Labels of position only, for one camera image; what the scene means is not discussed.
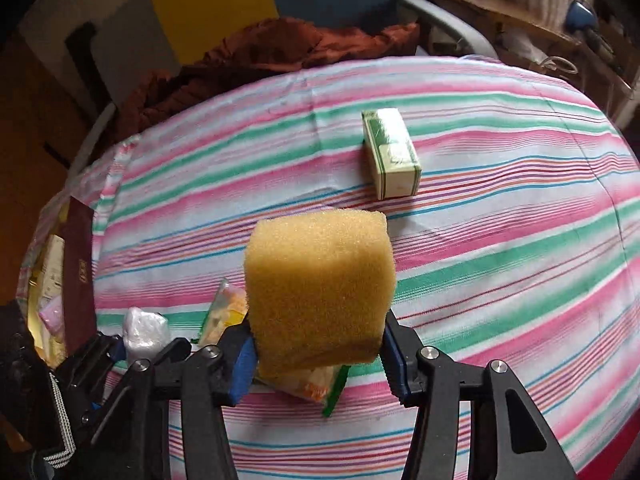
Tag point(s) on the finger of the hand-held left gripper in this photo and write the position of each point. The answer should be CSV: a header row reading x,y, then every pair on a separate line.
x,y
92,355
95,407

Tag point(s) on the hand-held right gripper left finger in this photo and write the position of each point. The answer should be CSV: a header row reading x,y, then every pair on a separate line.
x,y
244,366

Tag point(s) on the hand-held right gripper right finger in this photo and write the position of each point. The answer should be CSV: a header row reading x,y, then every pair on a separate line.
x,y
396,366

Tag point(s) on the pink plastic bag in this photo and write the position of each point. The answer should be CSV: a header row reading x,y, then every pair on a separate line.
x,y
52,320

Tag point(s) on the white plastic bag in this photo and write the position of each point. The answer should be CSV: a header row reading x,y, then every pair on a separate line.
x,y
145,332

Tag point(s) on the maroon box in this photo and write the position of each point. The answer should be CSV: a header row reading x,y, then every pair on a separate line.
x,y
77,270

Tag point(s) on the thick yellow sponge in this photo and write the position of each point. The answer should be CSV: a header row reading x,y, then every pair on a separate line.
x,y
320,290

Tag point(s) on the yellow green snack packet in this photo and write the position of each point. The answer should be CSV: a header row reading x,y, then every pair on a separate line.
x,y
227,310

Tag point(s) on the pale yellow packet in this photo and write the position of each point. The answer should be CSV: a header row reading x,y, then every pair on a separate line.
x,y
50,270

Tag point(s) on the green cardboard box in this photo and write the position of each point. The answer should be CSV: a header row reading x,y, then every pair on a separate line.
x,y
392,155

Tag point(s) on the red cloth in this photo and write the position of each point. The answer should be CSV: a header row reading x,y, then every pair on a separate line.
x,y
620,465

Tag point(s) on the brown padded jacket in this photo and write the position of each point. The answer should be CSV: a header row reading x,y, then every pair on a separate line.
x,y
250,50

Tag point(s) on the yellow board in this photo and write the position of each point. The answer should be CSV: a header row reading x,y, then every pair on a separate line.
x,y
210,15

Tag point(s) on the wooden desk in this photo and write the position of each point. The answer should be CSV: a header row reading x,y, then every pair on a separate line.
x,y
500,12

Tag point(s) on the blue round object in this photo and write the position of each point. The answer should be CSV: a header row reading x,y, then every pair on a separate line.
x,y
580,14

